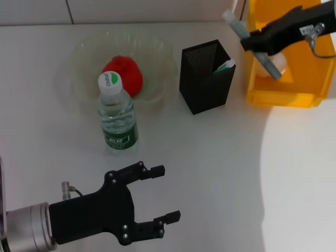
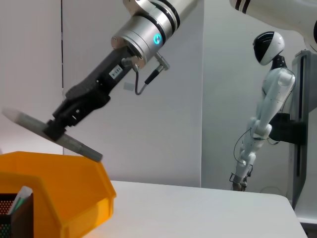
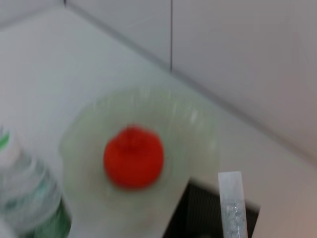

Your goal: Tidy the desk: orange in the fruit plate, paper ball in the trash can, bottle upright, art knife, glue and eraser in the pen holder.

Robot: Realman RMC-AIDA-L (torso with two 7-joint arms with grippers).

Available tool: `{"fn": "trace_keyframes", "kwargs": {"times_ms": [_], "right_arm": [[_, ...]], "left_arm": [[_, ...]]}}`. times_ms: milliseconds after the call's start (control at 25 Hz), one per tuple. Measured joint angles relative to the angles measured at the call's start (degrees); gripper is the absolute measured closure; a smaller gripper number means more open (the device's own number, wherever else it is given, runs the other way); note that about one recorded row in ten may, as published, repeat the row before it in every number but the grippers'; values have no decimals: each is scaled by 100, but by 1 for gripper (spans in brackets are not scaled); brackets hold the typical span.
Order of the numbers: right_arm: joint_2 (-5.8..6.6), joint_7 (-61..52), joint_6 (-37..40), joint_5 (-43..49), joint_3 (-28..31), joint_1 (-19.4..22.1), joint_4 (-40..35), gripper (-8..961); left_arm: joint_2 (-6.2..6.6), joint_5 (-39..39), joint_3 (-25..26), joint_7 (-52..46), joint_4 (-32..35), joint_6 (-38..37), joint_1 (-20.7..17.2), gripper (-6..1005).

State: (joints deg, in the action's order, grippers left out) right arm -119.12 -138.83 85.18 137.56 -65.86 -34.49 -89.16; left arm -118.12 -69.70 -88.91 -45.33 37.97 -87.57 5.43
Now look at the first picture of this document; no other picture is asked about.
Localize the yellow plastic bin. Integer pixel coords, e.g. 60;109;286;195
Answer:
243;0;336;109

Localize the clear green glass fruit plate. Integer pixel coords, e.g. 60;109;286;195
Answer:
69;28;178;106

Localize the silver plug connector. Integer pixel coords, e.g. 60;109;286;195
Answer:
61;181;83;201

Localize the black mesh pen holder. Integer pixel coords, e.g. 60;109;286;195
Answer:
179;39;236;116

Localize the grey metal ruler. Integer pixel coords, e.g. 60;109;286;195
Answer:
222;9;283;81

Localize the red-orange orange fruit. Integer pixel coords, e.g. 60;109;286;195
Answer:
101;55;144;98

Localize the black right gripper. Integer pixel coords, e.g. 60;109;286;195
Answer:
240;0;336;56

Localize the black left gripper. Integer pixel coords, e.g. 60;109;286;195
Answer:
48;161;182;246

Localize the green utility knife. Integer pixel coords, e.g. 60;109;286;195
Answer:
212;59;236;75

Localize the clear water bottle green label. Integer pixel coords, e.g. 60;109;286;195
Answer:
97;70;139;151

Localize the clear plastic ball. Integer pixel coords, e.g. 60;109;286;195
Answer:
258;51;287;77

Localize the grey cable with silver plug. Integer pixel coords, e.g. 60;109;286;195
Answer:
305;23;336;59

